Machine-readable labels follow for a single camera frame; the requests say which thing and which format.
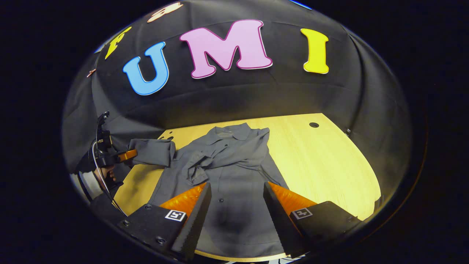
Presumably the thin gripper cable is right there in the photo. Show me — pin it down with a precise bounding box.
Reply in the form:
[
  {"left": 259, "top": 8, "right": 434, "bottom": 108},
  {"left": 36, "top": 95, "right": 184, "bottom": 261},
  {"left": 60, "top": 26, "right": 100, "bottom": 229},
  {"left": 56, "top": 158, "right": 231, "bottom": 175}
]
[{"left": 92, "top": 141, "right": 128, "bottom": 217}]

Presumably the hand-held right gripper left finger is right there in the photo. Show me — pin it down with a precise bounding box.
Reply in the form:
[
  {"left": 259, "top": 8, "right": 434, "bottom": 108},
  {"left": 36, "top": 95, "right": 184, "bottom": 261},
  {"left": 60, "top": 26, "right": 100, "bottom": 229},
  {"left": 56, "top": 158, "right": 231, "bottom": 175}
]
[{"left": 117, "top": 182, "right": 212, "bottom": 261}]

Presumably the black backdrop cloth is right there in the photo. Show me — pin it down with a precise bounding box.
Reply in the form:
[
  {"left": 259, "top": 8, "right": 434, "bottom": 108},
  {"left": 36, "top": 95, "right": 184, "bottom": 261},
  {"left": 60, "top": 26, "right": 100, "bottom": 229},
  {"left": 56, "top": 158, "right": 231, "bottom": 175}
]
[{"left": 60, "top": 0, "right": 413, "bottom": 206}]

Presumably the grey button-up shirt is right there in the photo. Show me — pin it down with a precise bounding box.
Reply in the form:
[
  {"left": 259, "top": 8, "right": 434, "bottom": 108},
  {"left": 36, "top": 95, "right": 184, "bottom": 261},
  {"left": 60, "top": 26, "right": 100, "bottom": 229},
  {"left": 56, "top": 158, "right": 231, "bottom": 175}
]
[{"left": 128, "top": 123, "right": 293, "bottom": 257}]

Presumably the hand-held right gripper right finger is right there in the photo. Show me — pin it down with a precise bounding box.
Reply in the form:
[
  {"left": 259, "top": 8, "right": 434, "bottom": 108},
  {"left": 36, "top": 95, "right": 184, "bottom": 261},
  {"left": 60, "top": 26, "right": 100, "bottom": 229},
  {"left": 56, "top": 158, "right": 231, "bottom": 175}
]
[{"left": 263, "top": 181, "right": 361, "bottom": 259}]

